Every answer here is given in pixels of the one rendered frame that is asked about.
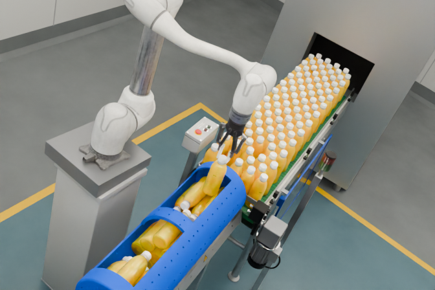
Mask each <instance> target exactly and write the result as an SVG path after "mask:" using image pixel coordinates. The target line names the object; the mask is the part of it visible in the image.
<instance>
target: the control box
mask: <svg viewBox="0 0 435 290"><path fill-rule="evenodd" d="M203 122H204V123H203ZM208 125H210V126H211V128H207V126H208ZM198 126H199V127H198ZM218 127H219V125H217V124H216V123H215V122H213V121H211V120H209V119H208V118H206V117H203V118H202V119H201V120H200V121H199V122H198V123H196V124H195V125H194V126H192V127H191V128H190V129H189V130H188V131H187V132H186V133H185V136H184V139H183V143H182V145H181V146H182V147H184V148H186V149H187V150H189V151H191V152H192V153H194V154H195V155H197V154H198V153H199V152H200V151H201V150H202V149H203V148H204V147H205V146H207V145H208V144H209V143H210V142H211V141H212V140H213V139H214V138H215V136H216V133H217V130H218ZM204 128H207V129H208V131H205V130H204ZM196 129H200V130H201V131H202V133H201V134H197V133H196V132H195V130H196Z"/></svg>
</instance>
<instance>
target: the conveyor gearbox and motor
mask: <svg viewBox="0 0 435 290"><path fill-rule="evenodd" d="M259 228H260V229H259V231H258V232H257V234H256V241H255V242H254V239H253V246H252V249H251V251H250V253H249V255H248V257H247V261H248V263H249V264H250V266H252V267H253V268H255V269H263V268H264V267H266V268H268V269H274V268H276V267H278V266H279V264H280V256H279V255H280V253H281V252H282V250H283V249H282V248H281V247H280V240H281V239H282V237H283V235H284V234H285V232H286V230H287V228H288V224H286V223H284V222H283V221H282V220H280V219H278V218H277V217H275V216H274V215H270V217H268V219H266V220H265V221H264V222H261V224H260V226H259ZM278 258H279V262H278V264H277V265H276V266H275V267H268V266H266V264H267V262H268V261H271V262H273V263H275V261H276V260H277V259H278Z"/></svg>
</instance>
